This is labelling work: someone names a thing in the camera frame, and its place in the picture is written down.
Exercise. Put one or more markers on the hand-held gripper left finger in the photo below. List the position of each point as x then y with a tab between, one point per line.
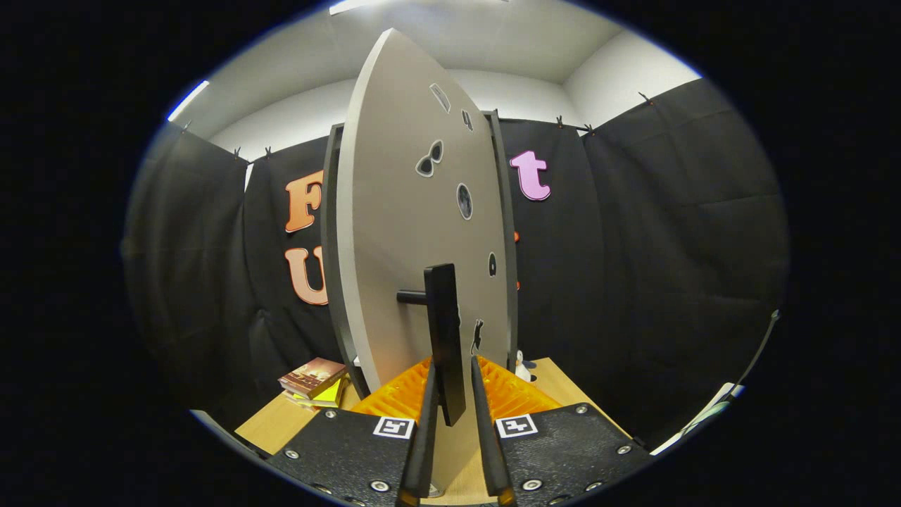
422	451

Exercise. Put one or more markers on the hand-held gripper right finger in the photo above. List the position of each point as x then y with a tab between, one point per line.
489	451

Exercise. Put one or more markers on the grey shoe cabinet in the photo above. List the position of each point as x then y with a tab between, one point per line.
329	246

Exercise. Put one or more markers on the beige shoe cabinet door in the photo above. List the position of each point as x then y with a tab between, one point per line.
394	211

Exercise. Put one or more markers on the penguin plush toy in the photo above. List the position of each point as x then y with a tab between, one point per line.
521	367

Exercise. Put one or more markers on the yellow book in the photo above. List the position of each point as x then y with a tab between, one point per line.
329	394

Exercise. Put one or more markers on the brown book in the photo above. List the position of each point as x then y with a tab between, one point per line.
313	373

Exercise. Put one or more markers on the white flat object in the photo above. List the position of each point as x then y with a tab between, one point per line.
704	415

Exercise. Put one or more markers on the black backdrop cloth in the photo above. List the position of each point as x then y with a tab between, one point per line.
647	246

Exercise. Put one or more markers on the thin black stand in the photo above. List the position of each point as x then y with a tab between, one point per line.
760	348

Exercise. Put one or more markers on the narrow ceiling light strip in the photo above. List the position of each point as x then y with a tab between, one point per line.
188	100

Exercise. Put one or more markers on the wide ceiling light panel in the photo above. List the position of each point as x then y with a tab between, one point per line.
359	5

